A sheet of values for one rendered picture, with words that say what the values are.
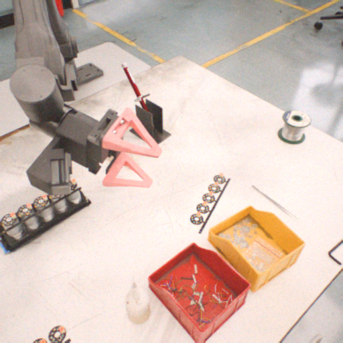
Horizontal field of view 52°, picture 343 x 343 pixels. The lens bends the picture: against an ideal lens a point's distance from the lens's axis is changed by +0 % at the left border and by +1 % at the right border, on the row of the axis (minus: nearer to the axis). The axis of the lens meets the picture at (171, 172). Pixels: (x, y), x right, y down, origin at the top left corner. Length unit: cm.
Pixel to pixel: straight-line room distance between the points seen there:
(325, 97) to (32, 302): 216
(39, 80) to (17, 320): 35
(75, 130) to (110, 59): 62
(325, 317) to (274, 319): 90
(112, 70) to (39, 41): 48
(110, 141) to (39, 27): 23
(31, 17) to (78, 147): 22
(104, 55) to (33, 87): 67
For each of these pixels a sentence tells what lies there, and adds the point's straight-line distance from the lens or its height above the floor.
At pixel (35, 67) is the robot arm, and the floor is 104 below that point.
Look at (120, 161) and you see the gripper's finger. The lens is 59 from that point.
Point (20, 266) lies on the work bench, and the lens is 65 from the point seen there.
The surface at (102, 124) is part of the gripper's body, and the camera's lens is 51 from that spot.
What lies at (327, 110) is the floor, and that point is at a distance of 234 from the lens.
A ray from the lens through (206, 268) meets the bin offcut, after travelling 59.
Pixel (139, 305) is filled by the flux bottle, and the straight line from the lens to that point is 51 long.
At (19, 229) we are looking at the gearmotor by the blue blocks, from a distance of 64.
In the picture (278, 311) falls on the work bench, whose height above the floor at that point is 75.
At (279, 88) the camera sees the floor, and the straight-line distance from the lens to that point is 244.
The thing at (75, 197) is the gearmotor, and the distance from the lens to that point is 65.
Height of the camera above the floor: 128
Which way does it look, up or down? 47 degrees down
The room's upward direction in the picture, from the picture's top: straight up
